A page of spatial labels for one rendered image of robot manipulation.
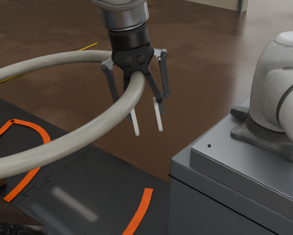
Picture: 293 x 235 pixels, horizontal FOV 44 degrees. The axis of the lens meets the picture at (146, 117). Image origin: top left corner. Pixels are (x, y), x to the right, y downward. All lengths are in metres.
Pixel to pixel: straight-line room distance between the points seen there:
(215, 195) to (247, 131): 0.18
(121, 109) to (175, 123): 2.03
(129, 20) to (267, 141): 0.49
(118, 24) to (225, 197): 0.52
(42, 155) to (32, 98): 2.55
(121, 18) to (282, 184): 0.51
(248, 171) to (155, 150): 1.51
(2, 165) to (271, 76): 0.59
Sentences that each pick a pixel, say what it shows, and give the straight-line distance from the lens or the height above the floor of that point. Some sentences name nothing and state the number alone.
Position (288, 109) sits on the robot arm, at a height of 1.04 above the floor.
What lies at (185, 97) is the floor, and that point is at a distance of 2.98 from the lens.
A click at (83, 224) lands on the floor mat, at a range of 1.91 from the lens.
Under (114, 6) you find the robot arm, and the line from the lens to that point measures 0.46.
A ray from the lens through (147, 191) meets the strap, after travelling 2.04.
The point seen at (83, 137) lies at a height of 1.10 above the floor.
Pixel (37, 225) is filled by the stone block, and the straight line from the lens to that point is 1.08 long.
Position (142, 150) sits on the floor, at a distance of 2.35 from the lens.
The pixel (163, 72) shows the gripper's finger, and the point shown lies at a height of 1.11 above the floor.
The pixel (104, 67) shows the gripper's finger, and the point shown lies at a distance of 0.71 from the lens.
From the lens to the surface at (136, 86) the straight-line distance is 0.66.
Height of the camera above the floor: 1.42
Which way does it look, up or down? 32 degrees down
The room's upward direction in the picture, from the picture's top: straight up
